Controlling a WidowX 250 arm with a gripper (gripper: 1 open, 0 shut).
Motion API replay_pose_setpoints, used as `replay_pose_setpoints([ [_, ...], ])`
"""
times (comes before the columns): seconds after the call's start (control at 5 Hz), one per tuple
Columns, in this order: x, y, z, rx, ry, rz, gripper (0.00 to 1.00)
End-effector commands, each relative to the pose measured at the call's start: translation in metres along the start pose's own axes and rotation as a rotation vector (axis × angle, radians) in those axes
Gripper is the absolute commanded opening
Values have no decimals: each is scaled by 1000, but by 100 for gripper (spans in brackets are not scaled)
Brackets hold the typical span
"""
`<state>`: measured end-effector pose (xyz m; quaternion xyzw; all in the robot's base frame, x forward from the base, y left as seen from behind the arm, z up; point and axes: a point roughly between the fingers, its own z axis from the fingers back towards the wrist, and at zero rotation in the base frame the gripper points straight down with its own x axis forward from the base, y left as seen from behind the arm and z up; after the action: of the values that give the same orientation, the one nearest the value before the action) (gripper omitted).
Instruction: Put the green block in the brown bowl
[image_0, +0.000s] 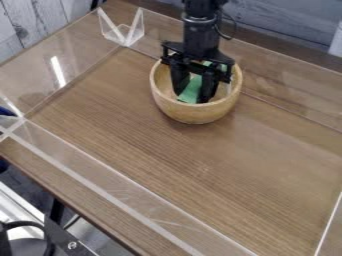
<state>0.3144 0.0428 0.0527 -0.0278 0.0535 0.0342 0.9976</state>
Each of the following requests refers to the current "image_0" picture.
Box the grey metal bracket with screw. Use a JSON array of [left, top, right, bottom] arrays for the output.
[[44, 218, 99, 256]]

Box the clear acrylic tray wall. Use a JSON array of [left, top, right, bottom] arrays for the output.
[[0, 0, 342, 256]]

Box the brown wooden bowl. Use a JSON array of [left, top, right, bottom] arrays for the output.
[[150, 61, 244, 124]]

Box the black cable lower left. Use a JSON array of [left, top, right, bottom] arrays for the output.
[[0, 219, 58, 256]]

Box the green rectangular block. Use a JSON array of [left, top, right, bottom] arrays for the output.
[[175, 60, 229, 105]]

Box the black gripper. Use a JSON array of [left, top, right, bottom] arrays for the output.
[[162, 41, 235, 103]]

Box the black table leg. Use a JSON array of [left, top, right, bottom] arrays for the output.
[[50, 199, 66, 225]]

